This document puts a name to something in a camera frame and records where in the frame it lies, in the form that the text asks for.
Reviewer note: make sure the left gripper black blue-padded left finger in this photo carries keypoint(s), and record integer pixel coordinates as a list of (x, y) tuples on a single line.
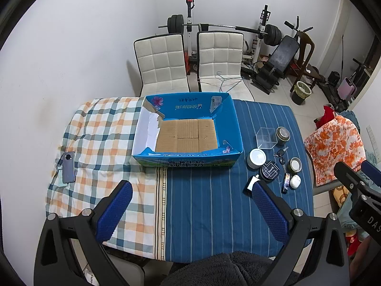
[(56, 262)]

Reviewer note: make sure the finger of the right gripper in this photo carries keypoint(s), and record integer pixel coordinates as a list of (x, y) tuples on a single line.
[(372, 172), (351, 180)]

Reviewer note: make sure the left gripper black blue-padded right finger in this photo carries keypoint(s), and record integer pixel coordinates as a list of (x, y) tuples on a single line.
[(327, 262)]

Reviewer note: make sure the grey metal tin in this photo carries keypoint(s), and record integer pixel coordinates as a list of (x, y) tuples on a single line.
[(282, 135)]

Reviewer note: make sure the clear plastic cube box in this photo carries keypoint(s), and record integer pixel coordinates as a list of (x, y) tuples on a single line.
[(266, 138)]

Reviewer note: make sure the orange floral cushion chair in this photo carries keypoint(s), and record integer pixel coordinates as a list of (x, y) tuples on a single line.
[(337, 140)]

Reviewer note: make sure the white earbuds case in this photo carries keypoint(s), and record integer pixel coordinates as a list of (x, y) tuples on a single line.
[(295, 182)]

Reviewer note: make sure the dark blue lighter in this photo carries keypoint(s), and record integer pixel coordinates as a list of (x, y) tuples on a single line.
[(285, 184)]

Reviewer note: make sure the red cloth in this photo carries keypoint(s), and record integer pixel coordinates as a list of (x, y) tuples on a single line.
[(329, 114)]

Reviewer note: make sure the blue smartphone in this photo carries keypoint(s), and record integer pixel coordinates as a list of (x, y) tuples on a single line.
[(68, 167)]

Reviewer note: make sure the black car keys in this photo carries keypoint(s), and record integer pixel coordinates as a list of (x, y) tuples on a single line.
[(280, 155)]

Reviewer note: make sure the black round patterned case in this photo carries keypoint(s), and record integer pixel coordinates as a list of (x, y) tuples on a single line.
[(269, 171)]

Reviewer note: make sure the pink small suitcase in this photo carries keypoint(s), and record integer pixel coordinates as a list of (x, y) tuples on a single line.
[(346, 89)]

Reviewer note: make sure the checked orange green cloth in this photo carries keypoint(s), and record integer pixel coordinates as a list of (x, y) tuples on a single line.
[(101, 133)]

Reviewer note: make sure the brown wooden chair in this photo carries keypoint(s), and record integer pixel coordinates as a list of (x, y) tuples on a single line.
[(305, 51)]

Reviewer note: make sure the blue striped tablecloth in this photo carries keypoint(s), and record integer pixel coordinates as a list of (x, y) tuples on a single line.
[(207, 212)]

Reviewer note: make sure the black weight bench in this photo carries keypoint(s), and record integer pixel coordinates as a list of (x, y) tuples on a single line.
[(275, 67)]

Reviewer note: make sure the blue cardboard box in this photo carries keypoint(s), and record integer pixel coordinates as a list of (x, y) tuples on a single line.
[(189, 129)]

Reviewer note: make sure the right white padded chair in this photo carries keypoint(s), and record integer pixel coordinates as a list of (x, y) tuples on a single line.
[(222, 51)]

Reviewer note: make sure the white padded chair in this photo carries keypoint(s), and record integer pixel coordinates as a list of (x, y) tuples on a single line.
[(161, 63), (222, 51)]

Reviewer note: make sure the left white padded chair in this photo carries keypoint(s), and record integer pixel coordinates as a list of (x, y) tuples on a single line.
[(161, 63)]

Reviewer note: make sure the barbell with black weights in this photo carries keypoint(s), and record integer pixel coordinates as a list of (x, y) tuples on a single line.
[(271, 35)]

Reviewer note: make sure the white barbell rack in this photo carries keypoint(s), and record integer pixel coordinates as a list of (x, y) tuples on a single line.
[(191, 55)]

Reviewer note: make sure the white wire hangers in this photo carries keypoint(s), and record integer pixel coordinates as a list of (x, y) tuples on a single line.
[(219, 82)]

